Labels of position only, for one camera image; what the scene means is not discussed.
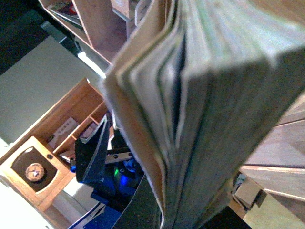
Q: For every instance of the small wooden cabinet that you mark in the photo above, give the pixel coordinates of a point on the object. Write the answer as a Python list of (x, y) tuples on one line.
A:
[(34, 165)]

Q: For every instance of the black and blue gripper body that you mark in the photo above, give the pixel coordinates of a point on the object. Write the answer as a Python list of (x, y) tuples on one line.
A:
[(107, 165)]

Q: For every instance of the thick paperback book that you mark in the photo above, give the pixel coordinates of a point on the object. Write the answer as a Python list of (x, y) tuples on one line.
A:
[(195, 90)]

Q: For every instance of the cardboard box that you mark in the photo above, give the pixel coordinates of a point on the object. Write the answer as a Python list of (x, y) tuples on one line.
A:
[(247, 193)]

